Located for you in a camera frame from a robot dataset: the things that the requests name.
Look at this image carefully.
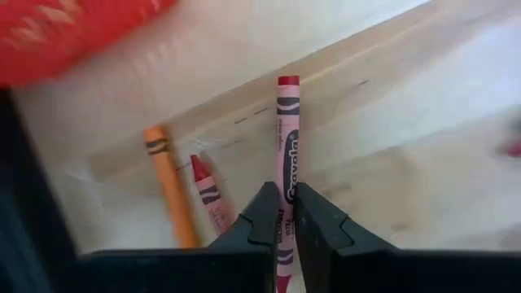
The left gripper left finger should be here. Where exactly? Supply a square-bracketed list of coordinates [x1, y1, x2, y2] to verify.
[77, 181, 281, 293]

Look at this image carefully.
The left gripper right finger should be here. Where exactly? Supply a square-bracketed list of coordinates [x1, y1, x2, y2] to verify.
[292, 181, 521, 293]

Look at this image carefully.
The orange crayon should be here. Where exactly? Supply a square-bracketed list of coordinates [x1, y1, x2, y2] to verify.
[142, 125, 202, 250]

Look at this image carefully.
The black metal table frame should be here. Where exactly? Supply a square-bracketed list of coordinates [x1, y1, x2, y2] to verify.
[0, 84, 79, 293]

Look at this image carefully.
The red plastic basket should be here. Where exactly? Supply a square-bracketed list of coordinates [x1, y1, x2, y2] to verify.
[0, 0, 179, 87]

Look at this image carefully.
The red crayon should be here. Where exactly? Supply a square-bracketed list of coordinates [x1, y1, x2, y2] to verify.
[189, 153, 236, 238]
[274, 74, 303, 293]
[498, 137, 521, 160]

